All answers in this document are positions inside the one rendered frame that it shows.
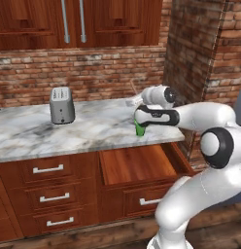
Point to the thin tan straw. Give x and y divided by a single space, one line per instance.
133 87

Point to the silver toaster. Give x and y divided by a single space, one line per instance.
61 105

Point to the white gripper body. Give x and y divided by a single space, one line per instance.
134 101

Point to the open wooden drawer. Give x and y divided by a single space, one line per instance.
135 163

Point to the wooden drawer front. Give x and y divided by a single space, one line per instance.
83 219
80 194
74 168
132 202

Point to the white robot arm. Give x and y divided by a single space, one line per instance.
197 194

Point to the green smoothie cup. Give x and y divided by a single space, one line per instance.
140 130

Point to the wooden wall cupboard door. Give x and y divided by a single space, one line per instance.
28 22
122 21

